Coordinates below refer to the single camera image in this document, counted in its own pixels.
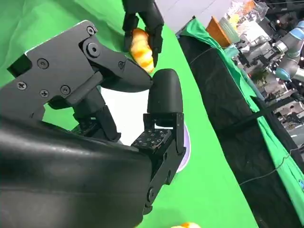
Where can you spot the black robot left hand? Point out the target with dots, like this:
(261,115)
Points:
(147,14)

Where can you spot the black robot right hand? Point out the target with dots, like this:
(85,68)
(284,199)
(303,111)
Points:
(59,166)

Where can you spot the orange white toy bread roll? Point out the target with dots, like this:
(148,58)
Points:
(142,52)
(187,225)

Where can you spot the brown cardboard box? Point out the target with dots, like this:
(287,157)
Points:
(217,32)

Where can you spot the lilac plate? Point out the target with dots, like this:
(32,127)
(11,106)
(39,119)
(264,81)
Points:
(123,107)

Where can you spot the clear plastic bag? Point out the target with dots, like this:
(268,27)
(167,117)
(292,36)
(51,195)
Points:
(247,9)

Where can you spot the black backdrop cloth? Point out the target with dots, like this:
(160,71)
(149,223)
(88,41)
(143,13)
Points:
(225,95)

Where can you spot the green table cloth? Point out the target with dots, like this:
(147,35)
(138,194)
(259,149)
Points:
(213,190)

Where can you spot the green backdrop cloth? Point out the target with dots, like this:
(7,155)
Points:
(278,154)

